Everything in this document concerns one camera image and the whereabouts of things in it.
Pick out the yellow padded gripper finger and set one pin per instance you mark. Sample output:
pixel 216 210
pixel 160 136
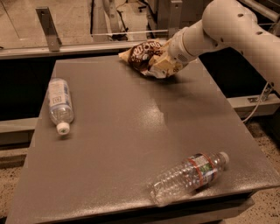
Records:
pixel 163 66

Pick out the brown chip bag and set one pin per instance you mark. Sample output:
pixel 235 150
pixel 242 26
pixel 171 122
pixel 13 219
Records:
pixel 145 59

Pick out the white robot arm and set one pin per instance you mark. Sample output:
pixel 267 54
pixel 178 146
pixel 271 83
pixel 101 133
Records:
pixel 224 23

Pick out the water bottle with white label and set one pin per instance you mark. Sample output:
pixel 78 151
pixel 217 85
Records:
pixel 60 105

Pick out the clear bottle with red label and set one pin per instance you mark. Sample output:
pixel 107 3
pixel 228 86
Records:
pixel 186 177

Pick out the right metal bracket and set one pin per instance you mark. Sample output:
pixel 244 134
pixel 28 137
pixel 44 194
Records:
pixel 174 18

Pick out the metal bracket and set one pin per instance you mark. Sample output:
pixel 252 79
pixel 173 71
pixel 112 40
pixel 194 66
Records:
pixel 46 20
pixel 174 18

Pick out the metal rail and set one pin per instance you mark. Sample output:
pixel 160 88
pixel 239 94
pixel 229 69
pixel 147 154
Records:
pixel 65 50

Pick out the left metal bracket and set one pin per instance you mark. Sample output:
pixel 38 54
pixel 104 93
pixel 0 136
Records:
pixel 46 20

